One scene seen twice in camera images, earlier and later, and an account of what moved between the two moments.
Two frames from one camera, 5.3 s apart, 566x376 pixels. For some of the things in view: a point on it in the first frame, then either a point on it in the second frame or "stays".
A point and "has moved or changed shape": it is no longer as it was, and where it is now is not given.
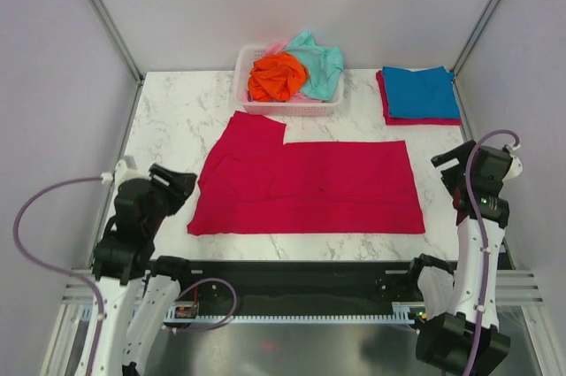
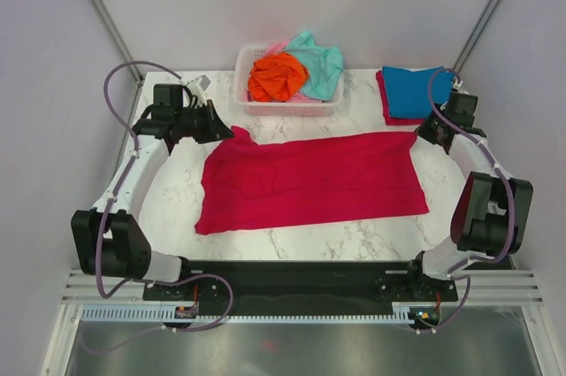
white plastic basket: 244,57 stays
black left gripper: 179,184 -> 215,128
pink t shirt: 276,48 stays
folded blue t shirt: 428,93 stays
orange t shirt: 275,78 stays
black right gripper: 461,153 -> 423,131
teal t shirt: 323,65 stays
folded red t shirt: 397,120 stays
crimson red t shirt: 255,184 has moved or changed shape
